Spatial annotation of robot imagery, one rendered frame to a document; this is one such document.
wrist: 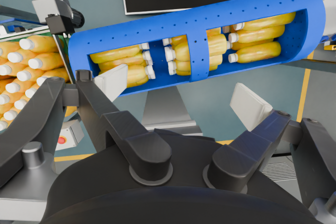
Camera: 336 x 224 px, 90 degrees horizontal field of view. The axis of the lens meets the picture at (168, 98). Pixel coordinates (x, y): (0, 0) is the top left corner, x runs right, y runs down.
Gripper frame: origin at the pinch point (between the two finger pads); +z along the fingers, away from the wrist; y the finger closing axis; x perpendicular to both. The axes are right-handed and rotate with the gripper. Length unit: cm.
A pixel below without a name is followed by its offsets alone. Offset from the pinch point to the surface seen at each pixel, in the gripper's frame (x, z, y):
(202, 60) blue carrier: -1.2, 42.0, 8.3
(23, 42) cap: -6, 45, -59
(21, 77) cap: -20, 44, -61
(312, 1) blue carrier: 23, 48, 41
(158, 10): 24, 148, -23
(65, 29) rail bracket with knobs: 1, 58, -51
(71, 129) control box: -43, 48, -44
